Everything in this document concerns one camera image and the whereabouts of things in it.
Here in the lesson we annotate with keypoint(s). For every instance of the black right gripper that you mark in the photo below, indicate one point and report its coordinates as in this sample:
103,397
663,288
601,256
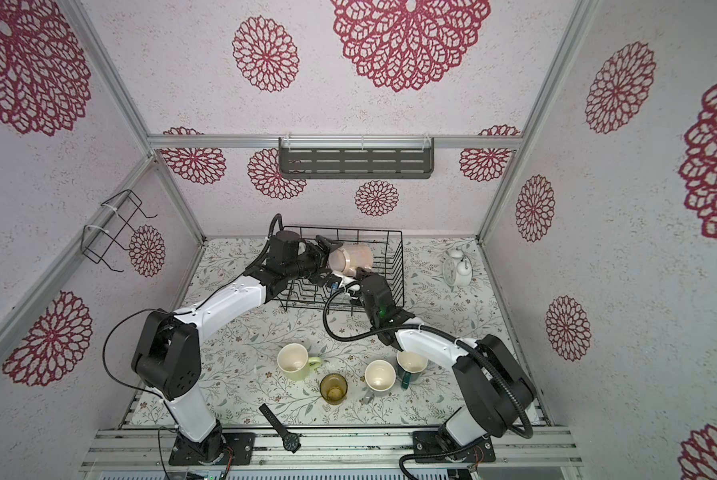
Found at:
368,278

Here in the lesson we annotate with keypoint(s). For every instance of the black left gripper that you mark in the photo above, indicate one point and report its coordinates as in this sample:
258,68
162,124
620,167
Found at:
320,256

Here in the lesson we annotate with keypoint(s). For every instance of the pink tall mug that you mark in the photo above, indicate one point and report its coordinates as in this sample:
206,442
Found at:
346,260

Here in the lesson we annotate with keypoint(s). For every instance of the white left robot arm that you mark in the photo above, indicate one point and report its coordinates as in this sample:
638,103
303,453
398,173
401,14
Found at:
168,356

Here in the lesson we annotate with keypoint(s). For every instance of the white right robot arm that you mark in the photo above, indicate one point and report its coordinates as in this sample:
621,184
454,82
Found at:
495,390

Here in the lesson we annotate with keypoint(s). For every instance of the dark green mug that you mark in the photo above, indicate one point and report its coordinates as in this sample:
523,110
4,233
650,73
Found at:
409,366

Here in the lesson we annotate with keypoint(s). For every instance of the white alarm clock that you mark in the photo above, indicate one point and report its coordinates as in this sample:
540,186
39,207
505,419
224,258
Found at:
456,268

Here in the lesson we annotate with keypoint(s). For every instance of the amber glass cup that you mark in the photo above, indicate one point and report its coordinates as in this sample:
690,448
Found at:
333,388

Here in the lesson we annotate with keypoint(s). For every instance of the light green mug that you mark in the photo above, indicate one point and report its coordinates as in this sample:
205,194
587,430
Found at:
295,362

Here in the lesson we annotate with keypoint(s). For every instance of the black wristwatch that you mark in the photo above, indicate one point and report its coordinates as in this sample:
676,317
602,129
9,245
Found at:
290,440

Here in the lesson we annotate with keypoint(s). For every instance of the black wire dish rack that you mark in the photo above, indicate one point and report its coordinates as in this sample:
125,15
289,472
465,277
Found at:
386,246

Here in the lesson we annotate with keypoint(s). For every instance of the white cup grey handle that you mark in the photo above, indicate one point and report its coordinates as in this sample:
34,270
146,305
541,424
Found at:
379,377

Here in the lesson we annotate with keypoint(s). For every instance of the grey wall shelf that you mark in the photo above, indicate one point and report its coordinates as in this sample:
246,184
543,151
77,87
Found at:
356,159

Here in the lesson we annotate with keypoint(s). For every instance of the black wire wall holder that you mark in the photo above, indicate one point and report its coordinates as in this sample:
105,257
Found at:
99,237

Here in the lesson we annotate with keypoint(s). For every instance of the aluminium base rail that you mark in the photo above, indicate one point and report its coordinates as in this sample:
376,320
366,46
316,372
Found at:
363,453

